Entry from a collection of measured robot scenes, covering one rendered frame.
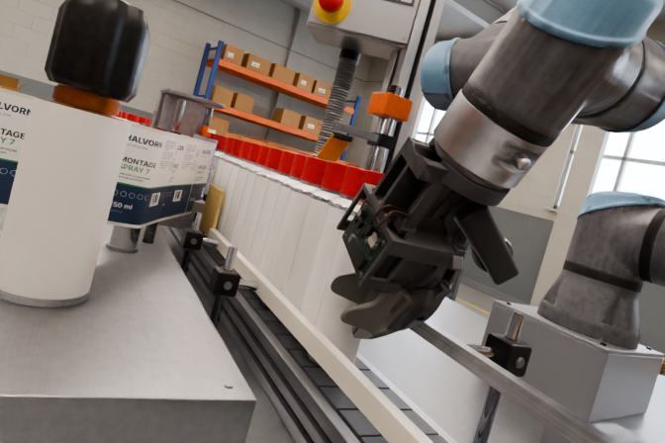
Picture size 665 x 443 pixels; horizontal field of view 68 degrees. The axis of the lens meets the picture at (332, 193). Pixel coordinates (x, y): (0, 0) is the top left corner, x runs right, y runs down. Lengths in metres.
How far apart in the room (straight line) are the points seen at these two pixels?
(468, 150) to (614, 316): 0.57
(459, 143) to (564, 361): 0.53
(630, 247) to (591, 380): 0.20
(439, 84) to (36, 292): 0.43
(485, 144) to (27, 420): 0.36
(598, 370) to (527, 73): 0.55
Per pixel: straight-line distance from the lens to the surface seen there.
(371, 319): 0.46
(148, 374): 0.44
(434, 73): 0.51
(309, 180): 0.63
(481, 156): 0.35
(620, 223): 0.86
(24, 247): 0.53
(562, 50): 0.34
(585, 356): 0.82
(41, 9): 8.16
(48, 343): 0.47
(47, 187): 0.51
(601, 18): 0.34
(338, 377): 0.45
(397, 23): 0.80
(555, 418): 0.38
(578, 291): 0.87
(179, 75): 8.43
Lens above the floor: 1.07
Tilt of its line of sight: 3 degrees down
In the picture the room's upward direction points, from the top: 15 degrees clockwise
